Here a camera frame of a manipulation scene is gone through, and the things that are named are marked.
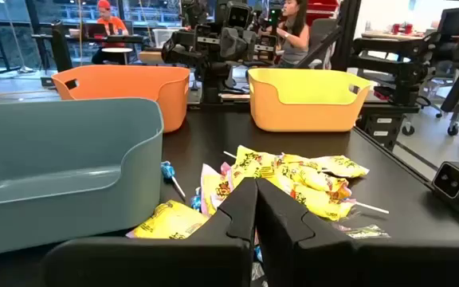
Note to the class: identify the orange plastic bin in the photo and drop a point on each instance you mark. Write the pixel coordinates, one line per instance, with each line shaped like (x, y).
(134, 87)

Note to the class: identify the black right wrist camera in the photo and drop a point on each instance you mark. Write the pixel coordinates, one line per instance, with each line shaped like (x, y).
(239, 16)

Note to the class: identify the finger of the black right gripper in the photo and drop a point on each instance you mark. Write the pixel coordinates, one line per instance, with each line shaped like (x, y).
(248, 44)
(230, 44)

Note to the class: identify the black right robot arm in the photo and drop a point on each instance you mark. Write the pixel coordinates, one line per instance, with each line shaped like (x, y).
(213, 75)

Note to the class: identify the black table-level camera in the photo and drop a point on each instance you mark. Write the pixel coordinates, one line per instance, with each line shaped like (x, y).
(452, 181)

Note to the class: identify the neighbouring black robot rig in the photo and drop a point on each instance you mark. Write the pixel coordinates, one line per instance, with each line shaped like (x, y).
(405, 71)

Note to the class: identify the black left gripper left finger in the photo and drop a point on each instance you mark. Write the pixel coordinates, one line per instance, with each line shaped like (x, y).
(213, 259)

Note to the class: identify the person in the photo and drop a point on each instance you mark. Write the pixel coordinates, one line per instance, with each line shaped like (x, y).
(110, 24)
(293, 40)

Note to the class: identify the round white stool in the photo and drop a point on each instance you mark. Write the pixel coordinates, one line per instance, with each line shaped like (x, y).
(117, 51)

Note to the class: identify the red cup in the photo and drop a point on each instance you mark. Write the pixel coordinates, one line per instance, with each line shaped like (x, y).
(396, 28)
(408, 28)

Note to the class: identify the red cabinet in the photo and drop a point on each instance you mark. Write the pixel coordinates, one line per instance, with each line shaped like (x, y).
(323, 10)

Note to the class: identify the blue-grey plastic bin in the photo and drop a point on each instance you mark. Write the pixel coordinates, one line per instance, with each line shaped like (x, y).
(54, 139)

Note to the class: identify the yellow plastic bin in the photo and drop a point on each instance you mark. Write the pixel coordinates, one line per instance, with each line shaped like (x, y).
(305, 115)

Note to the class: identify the black chair back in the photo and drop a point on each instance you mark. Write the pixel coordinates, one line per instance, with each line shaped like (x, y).
(62, 48)

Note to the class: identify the black laptop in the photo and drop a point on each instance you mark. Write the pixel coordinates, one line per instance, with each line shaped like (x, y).
(94, 30)

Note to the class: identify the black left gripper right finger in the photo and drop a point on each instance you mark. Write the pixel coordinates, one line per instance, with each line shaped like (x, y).
(313, 263)

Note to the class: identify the black frame strut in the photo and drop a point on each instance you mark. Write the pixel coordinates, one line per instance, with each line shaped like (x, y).
(347, 32)

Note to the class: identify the grey office chair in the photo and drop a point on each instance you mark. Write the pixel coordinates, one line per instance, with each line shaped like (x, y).
(323, 36)

